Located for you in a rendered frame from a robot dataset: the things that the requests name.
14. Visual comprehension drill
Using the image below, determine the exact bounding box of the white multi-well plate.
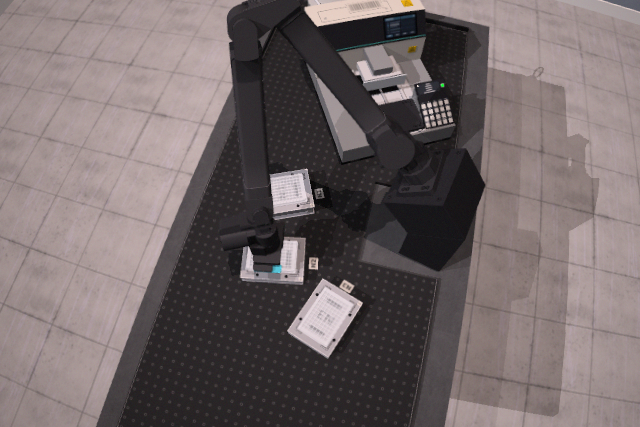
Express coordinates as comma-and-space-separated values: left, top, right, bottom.
246, 240, 298, 274
271, 173, 307, 207
297, 287, 354, 347

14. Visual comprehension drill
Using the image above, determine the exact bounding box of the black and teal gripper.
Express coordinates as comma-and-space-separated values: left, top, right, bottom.
253, 221, 285, 273

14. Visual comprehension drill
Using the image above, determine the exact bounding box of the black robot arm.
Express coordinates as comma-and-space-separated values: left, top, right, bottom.
219, 0, 446, 256

